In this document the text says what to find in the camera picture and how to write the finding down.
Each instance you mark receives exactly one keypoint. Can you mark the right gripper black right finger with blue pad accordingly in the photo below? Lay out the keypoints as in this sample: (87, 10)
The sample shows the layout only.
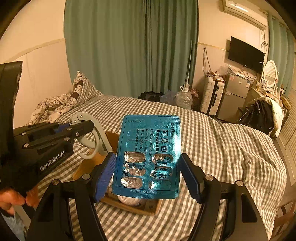
(242, 218)

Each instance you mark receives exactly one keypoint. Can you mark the clear water jug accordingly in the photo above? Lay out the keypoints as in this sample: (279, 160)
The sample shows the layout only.
(183, 98)

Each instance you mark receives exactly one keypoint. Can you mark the person's left hand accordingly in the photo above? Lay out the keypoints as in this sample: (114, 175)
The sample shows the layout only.
(10, 197)

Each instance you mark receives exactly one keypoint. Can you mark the black wall television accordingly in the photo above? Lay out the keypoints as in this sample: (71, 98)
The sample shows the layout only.
(246, 55)

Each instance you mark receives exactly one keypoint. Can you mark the black jacket on chair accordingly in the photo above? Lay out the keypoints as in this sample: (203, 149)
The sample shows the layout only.
(264, 114)

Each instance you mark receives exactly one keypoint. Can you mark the grey mini fridge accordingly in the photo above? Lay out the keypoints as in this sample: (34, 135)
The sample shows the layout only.
(234, 95)

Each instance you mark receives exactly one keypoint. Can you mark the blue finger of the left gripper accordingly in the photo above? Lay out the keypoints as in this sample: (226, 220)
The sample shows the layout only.
(61, 127)

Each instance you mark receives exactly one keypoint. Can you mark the white suitcase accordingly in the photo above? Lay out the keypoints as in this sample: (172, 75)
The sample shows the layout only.
(212, 94)

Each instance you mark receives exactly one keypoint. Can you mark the green right window curtain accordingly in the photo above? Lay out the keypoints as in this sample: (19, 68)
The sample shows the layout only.
(281, 51)

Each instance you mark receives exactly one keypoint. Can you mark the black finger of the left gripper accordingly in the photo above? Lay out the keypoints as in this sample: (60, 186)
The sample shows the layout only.
(76, 130)

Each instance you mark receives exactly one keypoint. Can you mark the white air conditioner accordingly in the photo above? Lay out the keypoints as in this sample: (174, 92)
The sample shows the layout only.
(245, 13)

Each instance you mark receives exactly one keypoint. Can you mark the floral patterned blanket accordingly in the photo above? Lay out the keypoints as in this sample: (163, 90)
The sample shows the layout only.
(50, 109)

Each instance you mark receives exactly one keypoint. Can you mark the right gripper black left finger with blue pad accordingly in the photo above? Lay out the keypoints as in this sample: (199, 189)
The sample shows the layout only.
(52, 219)

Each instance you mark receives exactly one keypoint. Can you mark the grey checked bed duvet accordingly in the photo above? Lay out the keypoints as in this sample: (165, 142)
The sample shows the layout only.
(227, 151)

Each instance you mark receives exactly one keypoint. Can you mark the checked pillow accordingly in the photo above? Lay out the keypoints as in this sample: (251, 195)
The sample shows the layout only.
(82, 90)

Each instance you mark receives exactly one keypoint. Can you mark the white oval vanity mirror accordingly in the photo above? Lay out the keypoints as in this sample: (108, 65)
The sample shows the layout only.
(270, 74)

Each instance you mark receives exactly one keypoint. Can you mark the teal pill blister pack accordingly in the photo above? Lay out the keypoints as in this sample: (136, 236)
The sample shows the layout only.
(147, 157)

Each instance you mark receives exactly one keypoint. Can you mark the black bag behind bed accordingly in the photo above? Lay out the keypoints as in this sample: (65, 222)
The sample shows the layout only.
(151, 96)

